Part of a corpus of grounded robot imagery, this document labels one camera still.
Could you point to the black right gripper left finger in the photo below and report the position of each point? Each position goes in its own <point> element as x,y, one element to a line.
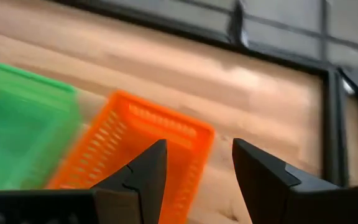
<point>145,186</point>

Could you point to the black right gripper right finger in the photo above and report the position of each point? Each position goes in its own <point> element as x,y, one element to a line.
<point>266,186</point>

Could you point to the red-orange plastic slotted basket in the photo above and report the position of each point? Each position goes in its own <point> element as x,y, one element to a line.
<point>110,146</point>

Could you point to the green plastic slotted basket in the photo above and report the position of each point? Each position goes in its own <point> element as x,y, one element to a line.
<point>26,130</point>

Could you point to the black aluminium table frame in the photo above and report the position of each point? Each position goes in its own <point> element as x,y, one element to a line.
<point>334,124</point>

